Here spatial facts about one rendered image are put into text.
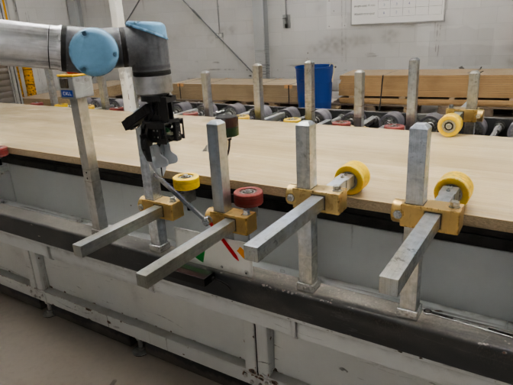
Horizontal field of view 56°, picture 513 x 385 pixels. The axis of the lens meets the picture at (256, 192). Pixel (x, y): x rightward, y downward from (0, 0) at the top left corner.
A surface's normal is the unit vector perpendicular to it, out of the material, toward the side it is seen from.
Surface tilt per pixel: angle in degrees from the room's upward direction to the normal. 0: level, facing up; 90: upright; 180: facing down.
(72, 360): 0
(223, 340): 90
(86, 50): 91
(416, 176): 90
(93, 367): 0
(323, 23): 90
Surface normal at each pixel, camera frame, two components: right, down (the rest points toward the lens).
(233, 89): -0.48, 0.32
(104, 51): 0.37, 0.30
